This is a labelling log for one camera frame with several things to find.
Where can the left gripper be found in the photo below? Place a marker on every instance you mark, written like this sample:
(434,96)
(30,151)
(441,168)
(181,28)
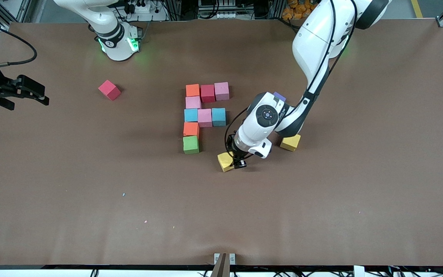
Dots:
(233,154)

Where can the yellow foam cube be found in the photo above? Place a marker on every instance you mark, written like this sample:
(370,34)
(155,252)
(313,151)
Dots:
(290,144)
(224,161)

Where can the blue foam cube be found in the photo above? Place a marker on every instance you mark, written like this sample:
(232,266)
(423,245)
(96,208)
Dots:
(191,115)
(219,116)

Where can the green foam cube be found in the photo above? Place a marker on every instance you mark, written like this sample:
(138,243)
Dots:
(190,145)

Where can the pink foam cube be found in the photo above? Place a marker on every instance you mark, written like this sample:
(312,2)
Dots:
(205,117)
(222,91)
(193,102)

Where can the orange foam cube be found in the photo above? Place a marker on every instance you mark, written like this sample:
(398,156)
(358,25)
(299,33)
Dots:
(191,129)
(192,90)

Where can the red foam cube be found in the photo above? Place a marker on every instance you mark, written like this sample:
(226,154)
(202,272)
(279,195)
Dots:
(109,90)
(208,93)

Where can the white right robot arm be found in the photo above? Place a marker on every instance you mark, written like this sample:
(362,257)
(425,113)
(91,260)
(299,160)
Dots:
(110,23)

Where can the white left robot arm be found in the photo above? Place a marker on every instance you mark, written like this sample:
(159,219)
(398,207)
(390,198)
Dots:
(321,38)

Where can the large table mat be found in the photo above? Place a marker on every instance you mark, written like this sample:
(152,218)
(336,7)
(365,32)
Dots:
(221,215)

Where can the purple foam cube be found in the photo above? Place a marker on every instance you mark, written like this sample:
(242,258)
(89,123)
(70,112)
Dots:
(279,96)

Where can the brown wedge bar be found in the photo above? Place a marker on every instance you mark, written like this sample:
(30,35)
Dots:
(221,269)

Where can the white power strip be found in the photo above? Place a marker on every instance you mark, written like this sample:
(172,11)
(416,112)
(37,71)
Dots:
(148,7)
(229,15)

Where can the white label tag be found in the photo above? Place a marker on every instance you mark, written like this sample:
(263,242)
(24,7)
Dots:
(358,271)

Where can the pile of orange packets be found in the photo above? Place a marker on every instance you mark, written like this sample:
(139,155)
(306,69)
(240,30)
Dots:
(300,9)

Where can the metal clamp bracket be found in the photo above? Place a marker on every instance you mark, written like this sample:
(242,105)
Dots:
(215,257)

